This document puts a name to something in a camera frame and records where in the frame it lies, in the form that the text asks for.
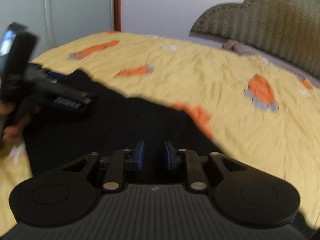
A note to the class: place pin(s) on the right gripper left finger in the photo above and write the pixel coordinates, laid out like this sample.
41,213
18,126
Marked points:
122,160

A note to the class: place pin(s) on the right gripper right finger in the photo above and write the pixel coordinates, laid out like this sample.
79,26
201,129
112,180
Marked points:
196,179

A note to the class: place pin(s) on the black trousers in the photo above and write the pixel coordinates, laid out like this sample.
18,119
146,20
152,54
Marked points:
61,131

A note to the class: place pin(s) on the person's left hand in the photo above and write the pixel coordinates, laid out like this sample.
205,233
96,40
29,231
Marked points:
16,120

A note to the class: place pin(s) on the frosted floral glass door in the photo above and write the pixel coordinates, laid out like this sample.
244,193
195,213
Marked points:
58,22

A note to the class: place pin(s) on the yellow carrot print quilt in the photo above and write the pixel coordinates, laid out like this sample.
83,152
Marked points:
256,111

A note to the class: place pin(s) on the olive padded headboard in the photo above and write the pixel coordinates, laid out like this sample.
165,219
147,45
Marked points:
288,29

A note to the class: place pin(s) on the brown wooden door frame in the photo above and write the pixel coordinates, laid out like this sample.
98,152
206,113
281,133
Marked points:
117,14

